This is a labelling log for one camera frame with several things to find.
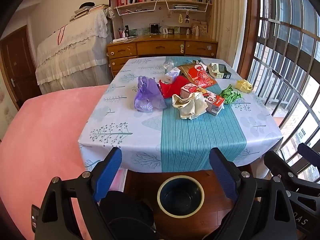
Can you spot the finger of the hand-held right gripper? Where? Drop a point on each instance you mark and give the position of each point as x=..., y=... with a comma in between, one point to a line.
x=307, y=152
x=275, y=165

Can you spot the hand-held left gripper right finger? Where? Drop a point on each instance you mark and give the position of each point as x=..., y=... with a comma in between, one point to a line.
x=223, y=177

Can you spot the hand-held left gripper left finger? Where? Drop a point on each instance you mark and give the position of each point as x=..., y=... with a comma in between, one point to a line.
x=107, y=175

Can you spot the dark bin with cream rim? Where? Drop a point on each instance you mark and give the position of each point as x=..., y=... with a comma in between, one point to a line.
x=180, y=200

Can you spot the red cartoon box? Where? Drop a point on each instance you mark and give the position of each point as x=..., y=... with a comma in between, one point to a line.
x=212, y=100

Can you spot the red paper sheet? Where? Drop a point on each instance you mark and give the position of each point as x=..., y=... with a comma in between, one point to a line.
x=172, y=88

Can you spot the olive green carton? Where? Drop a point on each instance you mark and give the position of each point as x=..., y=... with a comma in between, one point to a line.
x=220, y=70

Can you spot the clear plastic bottle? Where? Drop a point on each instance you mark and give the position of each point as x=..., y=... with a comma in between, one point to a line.
x=170, y=63

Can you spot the leaf print tablecloth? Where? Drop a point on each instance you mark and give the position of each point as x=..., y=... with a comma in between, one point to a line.
x=195, y=142

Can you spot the pink bed cover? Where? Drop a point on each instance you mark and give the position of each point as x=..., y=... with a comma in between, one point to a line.
x=45, y=142

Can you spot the beige crumpled paper bag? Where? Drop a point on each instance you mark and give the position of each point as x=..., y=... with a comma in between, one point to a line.
x=192, y=107

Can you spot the green crumpled paper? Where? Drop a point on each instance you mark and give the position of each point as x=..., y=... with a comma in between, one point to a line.
x=230, y=95

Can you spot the yellow crumpled paper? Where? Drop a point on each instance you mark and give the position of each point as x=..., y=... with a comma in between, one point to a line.
x=243, y=86

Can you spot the purple plastic bag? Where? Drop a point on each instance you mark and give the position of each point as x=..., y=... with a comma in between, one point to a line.
x=147, y=97

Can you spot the window with metal grille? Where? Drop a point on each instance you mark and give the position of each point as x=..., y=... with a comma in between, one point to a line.
x=282, y=55

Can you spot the gold and red foil packet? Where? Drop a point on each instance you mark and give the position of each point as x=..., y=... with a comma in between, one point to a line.
x=200, y=76

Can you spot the white and blue carton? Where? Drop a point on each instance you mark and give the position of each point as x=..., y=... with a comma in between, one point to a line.
x=172, y=75

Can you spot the black snack wrapper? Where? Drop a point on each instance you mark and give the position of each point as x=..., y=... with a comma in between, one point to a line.
x=198, y=62

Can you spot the lace covered piano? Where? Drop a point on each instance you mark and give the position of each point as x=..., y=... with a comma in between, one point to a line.
x=75, y=55

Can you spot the white power strip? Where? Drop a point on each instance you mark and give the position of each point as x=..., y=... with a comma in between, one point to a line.
x=123, y=39

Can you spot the wooden desk with drawers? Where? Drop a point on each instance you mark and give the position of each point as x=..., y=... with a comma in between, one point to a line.
x=160, y=47

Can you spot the wooden door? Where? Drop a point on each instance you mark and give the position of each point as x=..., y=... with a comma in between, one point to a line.
x=17, y=67

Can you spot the pink pen holder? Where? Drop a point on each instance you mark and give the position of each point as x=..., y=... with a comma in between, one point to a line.
x=121, y=34

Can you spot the beige curtain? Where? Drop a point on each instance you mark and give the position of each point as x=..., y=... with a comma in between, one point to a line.
x=230, y=25

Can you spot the stack of books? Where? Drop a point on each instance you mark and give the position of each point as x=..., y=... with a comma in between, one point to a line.
x=87, y=11

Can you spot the black hat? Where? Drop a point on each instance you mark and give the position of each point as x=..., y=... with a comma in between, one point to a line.
x=87, y=5

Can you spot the wooden bookshelf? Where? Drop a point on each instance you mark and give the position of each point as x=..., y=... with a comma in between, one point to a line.
x=150, y=2

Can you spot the black picture frame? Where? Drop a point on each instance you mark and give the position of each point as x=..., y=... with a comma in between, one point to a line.
x=154, y=28

